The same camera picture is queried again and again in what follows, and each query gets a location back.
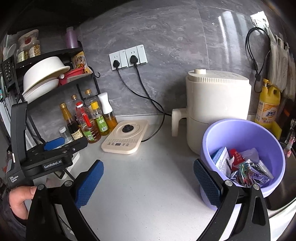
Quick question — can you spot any person's left hand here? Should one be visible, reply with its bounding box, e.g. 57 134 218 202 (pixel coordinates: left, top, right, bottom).
9 185 37 220

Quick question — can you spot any hanging cloth bag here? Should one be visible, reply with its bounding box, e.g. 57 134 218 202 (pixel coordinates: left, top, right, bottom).
268 34 296 100

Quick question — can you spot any white spoon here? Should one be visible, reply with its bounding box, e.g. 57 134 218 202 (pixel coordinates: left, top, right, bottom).
6 43 17 61

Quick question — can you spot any small white cap bottle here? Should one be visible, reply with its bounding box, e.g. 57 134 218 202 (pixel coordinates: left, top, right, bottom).
58 127 73 144

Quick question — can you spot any black grater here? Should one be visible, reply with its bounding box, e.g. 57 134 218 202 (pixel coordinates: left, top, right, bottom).
0 58 15 90

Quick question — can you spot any cream induction cooker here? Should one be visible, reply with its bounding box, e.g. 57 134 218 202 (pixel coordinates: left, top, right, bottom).
101 120 149 154

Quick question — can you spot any colourful snack packet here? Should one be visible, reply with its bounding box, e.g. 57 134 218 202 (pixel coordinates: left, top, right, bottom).
230 160 274 188

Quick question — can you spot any yellow sponge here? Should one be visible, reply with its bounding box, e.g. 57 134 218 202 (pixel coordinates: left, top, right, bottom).
272 122 282 139

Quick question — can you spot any person's left forearm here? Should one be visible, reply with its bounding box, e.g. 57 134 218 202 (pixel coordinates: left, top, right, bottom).
0 195 29 240

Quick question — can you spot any green label yellow cap bottle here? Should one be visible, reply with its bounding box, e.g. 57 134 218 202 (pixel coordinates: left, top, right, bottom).
90 101 110 136

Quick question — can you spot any red white carton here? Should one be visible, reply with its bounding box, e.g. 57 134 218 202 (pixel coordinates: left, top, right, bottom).
228 148 245 169

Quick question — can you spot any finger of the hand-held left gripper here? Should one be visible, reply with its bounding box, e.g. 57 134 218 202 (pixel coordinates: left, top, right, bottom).
62 138 89 155
43 137 65 151

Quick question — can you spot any glass jar green label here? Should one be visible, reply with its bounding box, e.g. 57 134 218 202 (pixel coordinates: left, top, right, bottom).
17 47 30 63

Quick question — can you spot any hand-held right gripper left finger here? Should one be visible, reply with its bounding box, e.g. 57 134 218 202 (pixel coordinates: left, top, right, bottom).
26 159 104 241

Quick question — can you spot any black power cable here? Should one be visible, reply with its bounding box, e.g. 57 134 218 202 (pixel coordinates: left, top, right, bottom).
112 60 166 142
130 55 173 116

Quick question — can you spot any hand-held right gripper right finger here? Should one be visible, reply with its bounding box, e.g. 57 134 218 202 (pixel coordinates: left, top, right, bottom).
193 159 271 241

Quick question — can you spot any clear container red label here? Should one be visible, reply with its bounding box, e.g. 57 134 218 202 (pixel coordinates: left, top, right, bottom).
18 29 39 48

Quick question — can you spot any black hanging cable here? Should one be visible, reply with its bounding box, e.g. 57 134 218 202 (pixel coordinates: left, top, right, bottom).
245 27 271 93

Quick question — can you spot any purple plastic bucket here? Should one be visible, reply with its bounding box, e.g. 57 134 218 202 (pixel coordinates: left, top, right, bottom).
200 119 286 210

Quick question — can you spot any yellow detergent bottle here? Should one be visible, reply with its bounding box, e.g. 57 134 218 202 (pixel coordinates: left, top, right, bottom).
255 79 281 130

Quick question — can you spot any gold cap clear bottle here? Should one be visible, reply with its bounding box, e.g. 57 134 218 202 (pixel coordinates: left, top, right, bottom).
84 89 99 109
70 94 80 112

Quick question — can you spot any white cap oil sprayer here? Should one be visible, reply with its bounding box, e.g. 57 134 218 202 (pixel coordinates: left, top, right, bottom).
97 92 118 130

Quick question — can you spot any steel sink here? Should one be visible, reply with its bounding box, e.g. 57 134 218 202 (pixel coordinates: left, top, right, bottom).
266 139 296 211

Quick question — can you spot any white wall socket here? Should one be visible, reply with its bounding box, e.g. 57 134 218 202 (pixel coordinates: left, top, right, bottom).
125 45 148 67
109 50 127 70

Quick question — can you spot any yellow snack packet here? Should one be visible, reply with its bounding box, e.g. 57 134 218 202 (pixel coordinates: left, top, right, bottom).
71 51 93 75

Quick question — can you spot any cream air fryer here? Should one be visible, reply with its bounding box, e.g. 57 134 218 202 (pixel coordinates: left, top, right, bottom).
171 69 252 155

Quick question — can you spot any white board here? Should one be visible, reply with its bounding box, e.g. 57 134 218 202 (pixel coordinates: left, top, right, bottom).
0 100 13 139

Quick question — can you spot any pink white utensil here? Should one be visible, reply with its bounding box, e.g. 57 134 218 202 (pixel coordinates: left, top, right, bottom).
285 134 296 158

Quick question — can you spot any glass jar of nuts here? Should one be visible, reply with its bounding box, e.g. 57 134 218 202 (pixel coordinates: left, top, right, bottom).
29 40 41 58

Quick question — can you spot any white wall hook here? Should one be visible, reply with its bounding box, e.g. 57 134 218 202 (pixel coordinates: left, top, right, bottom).
251 13 270 28

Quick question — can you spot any red label oil bottle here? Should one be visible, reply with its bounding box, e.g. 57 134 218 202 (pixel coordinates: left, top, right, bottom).
75 101 102 144

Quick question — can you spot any purple bottle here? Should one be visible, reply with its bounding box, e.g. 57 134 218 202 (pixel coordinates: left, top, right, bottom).
65 27 78 49

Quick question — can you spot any white plate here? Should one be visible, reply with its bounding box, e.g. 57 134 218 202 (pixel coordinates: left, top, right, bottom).
23 79 59 102

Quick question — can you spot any black dish rack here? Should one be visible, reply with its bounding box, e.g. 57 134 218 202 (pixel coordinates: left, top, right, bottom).
0 40 101 181

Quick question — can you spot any large white bowl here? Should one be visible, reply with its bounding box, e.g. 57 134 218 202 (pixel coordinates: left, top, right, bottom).
22 57 70 93

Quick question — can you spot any blue white cardboard box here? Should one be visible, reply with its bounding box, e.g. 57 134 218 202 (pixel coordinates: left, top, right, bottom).
211 147 232 176

